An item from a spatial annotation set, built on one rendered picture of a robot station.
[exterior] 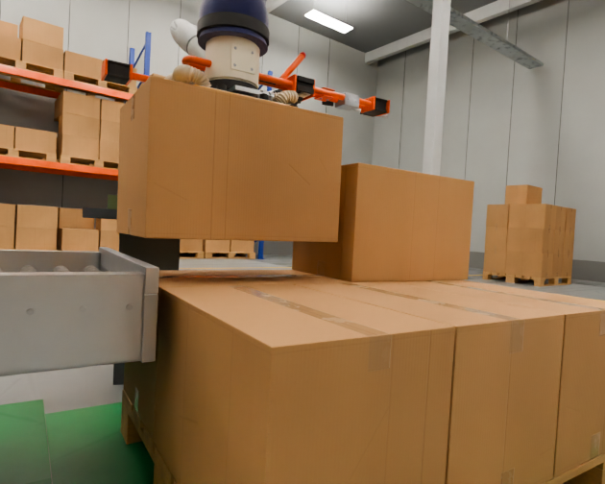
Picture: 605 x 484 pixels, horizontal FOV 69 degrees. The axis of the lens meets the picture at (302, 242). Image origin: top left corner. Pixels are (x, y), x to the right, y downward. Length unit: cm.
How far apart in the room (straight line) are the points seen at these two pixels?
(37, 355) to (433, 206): 133
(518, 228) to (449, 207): 646
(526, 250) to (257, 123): 716
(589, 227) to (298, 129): 962
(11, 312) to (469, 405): 90
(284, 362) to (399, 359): 23
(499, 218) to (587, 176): 291
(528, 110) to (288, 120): 1044
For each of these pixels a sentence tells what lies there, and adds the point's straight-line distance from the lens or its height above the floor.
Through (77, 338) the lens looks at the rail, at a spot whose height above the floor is 47.
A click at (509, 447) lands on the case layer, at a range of 113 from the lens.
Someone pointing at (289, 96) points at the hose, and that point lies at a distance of 145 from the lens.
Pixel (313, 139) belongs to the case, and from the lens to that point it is 137.
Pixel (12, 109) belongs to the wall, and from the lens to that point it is 992.
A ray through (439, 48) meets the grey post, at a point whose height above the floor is 251.
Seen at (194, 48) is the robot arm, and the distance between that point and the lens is 215.
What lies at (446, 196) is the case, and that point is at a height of 87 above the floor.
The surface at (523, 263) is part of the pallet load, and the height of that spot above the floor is 35.
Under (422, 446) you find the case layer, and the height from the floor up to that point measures 33.
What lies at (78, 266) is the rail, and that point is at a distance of 164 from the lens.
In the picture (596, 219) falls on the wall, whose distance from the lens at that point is 1064.
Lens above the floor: 71
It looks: 2 degrees down
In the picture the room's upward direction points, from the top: 3 degrees clockwise
